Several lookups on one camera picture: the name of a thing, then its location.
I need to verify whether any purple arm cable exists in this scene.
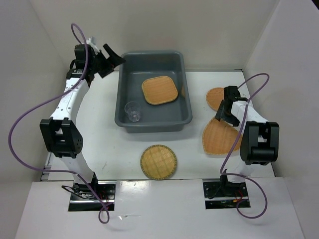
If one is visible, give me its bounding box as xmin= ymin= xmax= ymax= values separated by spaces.
xmin=220 ymin=73 xmax=270 ymax=220
xmin=8 ymin=23 xmax=114 ymax=224

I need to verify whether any fan-shaped woven bamboo tray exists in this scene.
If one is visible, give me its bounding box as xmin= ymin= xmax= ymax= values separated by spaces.
xmin=202 ymin=118 xmax=239 ymax=155

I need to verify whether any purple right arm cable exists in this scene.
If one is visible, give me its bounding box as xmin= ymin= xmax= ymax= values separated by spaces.
xmin=220 ymin=73 xmax=270 ymax=220

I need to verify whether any grey plastic bin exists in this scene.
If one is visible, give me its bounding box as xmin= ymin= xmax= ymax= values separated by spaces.
xmin=115 ymin=50 xmax=192 ymax=133

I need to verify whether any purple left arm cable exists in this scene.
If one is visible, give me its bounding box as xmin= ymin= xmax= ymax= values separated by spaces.
xmin=8 ymin=23 xmax=114 ymax=224

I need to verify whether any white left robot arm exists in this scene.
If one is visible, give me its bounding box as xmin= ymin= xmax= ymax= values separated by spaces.
xmin=40 ymin=37 xmax=125 ymax=199

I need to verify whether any square woven bamboo tray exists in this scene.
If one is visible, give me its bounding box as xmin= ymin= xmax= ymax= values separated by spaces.
xmin=142 ymin=76 xmax=178 ymax=105

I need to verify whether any round yellow bamboo tray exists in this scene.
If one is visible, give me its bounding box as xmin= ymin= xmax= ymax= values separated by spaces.
xmin=140 ymin=144 xmax=177 ymax=181

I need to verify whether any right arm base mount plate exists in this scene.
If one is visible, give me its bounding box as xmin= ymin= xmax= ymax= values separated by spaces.
xmin=202 ymin=180 xmax=251 ymax=210

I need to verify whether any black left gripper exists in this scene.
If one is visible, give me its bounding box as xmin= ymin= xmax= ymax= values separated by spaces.
xmin=89 ymin=44 xmax=126 ymax=78

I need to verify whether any clear plastic cup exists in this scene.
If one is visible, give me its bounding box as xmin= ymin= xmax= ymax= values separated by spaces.
xmin=124 ymin=102 xmax=141 ymax=122

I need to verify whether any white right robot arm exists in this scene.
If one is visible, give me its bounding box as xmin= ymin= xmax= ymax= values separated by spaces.
xmin=215 ymin=86 xmax=280 ymax=197

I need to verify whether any round orange woven tray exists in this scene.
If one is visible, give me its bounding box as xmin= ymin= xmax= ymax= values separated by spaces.
xmin=206 ymin=87 xmax=224 ymax=111

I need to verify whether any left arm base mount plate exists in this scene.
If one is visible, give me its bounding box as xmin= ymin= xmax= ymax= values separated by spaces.
xmin=62 ymin=181 xmax=116 ymax=212

